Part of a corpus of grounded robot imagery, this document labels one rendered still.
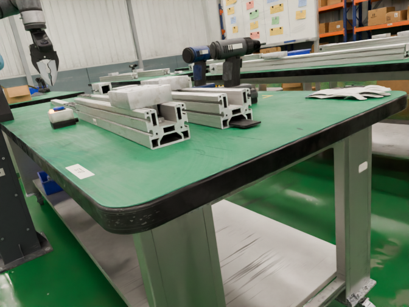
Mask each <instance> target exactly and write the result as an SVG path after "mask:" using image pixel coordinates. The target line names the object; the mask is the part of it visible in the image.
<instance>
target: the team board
mask: <svg viewBox="0 0 409 307"><path fill-rule="evenodd" d="M222 6H223V17H224V22H225V33H226V39H232V38H245V37H250V38H251V39H254V40H259V41H260V43H266V44H265V45H261V46H260V48H267V47H272V46H280V45H285V44H293V43H301V42H306V41H314V53H320V48H319V39H320V34H319V15H318V0H222ZM315 88H316V91H320V90H321V84H320V82H315Z"/></svg>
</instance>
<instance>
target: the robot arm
mask: <svg viewBox="0 0 409 307"><path fill-rule="evenodd" d="M18 14H20V16H19V19H22V22H23V25H24V28H25V30H26V31H29V32H30V34H31V37H32V41H33V44H30V45H29V50H30V56H31V62H32V64H33V66H34V67H35V69H36V70H37V71H38V72H39V74H40V76H41V77H42V78H43V79H44V81H45V82H46V83H48V84H49V85H50V86H54V84H55V81H56V79H57V73H58V66H59V58H58V55H57V51H54V49H53V45H52V42H51V40H50V39H49V37H48V35H47V33H46V31H45V29H47V27H46V25H45V24H46V20H45V17H44V13H43V9H42V6H41V2H40V0H0V19H3V18H6V17H9V16H12V15H18ZM46 59H48V60H50V62H49V63H48V64H47V65H48V68H49V69H50V75H51V80H50V78H49V75H48V73H47V72H46V64H45V63H43V62H40V61H42V60H46ZM3 68H4V60H3V57H2V56H1V53H0V70H2V69H3Z"/></svg>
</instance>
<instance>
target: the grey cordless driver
mask: <svg viewBox="0 0 409 307"><path fill-rule="evenodd" d="M265 44H266V43H260V41H259V40H254V39H251V38H250V37H245V38H232V39H227V40H219V41H213V42H212V43H211V45H210V48H209V51H210V55H211V57H212V58H213V59H214V60H223V59H225V62H224V63H223V77H222V80H224V87H222V88H249V89H250V94H247V97H251V104H256V103H257V98H258V92H257V91H256V89H254V88H251V84H245V83H242V84H240V68H241V67H242V58H240V57H243V56H244V55H250V54H252V53H253V52H254V51H256V50H258V49H260V46H261V45H265Z"/></svg>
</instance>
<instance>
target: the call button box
mask: <svg viewBox="0 0 409 307"><path fill-rule="evenodd" d="M47 114H48V117H49V120H50V124H51V127H52V128H53V129H59V128H62V127H67V126H71V125H76V122H78V121H79V119H78V118H74V114H73V111H72V109H70V108H64V109H62V110H54V113H50V112H48V113H47Z"/></svg>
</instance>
